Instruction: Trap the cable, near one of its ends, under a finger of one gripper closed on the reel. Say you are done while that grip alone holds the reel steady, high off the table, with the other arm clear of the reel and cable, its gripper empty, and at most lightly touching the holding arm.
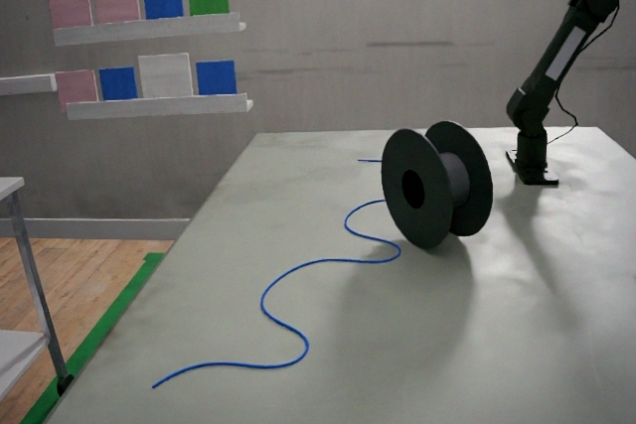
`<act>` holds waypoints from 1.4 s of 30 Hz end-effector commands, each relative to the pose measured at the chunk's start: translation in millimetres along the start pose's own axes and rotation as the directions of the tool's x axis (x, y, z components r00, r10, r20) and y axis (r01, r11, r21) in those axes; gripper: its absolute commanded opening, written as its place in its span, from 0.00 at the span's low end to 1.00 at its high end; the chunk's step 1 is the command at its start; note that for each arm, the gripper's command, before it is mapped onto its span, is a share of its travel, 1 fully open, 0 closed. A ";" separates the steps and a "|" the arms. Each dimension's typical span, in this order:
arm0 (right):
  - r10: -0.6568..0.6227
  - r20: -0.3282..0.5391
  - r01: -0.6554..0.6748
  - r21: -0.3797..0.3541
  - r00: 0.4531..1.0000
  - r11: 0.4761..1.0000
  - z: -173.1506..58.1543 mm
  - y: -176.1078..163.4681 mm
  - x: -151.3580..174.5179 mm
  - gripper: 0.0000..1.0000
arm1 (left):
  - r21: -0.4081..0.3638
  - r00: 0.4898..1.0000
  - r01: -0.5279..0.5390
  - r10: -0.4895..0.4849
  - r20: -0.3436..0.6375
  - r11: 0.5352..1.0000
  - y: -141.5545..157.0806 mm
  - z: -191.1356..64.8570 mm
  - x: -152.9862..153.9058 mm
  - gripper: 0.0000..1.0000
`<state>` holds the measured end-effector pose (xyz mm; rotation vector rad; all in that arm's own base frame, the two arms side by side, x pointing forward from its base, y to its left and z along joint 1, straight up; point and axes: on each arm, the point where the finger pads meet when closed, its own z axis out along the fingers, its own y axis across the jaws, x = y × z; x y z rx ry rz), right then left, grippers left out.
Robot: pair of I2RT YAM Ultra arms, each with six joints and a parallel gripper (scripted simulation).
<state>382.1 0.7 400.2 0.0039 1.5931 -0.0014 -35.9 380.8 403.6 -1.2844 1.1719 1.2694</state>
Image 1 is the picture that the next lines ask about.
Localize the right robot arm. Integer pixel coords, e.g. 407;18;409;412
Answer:
506;0;619;185

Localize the black cable reel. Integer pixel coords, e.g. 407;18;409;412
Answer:
381;121;494;249

